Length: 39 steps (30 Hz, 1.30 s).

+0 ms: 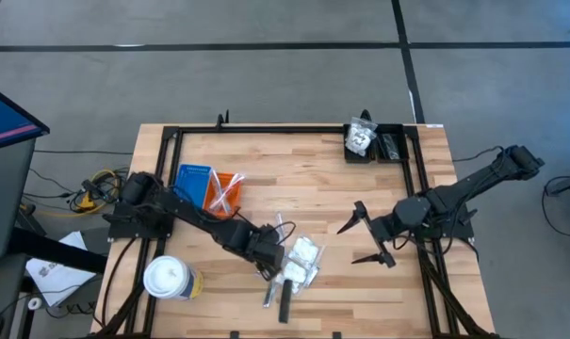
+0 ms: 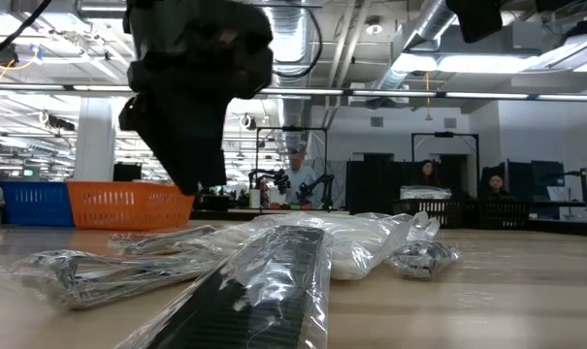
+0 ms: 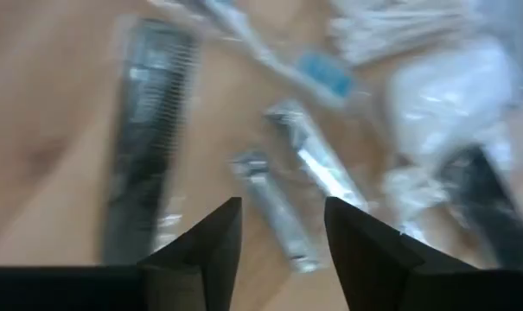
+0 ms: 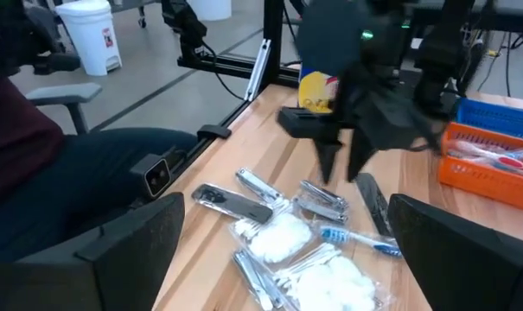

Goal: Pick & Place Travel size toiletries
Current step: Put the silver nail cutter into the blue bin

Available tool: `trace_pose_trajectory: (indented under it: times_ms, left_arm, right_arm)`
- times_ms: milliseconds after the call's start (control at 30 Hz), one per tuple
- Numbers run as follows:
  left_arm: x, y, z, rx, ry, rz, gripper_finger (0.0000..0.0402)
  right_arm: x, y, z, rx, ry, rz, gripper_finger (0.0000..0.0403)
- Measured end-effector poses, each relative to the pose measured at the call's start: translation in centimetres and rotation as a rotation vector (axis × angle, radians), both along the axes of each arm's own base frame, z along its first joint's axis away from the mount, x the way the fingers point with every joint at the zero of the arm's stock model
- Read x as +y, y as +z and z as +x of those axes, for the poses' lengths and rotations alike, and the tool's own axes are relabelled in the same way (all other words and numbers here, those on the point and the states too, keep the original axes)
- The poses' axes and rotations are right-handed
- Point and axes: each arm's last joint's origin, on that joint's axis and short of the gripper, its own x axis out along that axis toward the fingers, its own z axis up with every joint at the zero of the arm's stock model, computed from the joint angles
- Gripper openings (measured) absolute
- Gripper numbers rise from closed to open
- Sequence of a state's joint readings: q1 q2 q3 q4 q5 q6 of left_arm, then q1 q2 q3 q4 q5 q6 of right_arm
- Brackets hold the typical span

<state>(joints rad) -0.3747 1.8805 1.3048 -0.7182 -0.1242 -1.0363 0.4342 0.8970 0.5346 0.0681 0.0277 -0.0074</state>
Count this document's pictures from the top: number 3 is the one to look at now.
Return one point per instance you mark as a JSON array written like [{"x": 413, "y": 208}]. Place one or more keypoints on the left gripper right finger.
[{"x": 369, "y": 268}]

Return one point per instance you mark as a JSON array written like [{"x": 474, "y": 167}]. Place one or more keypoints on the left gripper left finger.
[{"x": 200, "y": 268}]

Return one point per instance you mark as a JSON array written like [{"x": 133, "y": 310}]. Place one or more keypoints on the razor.
[
  {"x": 321, "y": 164},
  {"x": 274, "y": 207}
]

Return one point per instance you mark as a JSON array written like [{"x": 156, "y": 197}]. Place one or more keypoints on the black comb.
[
  {"x": 494, "y": 207},
  {"x": 148, "y": 129}
]

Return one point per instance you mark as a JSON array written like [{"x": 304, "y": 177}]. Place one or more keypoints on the white vanity pack bag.
[
  {"x": 451, "y": 103},
  {"x": 395, "y": 30}
]

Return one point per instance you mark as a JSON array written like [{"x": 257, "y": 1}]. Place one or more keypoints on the blue toothbrush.
[{"x": 326, "y": 73}]

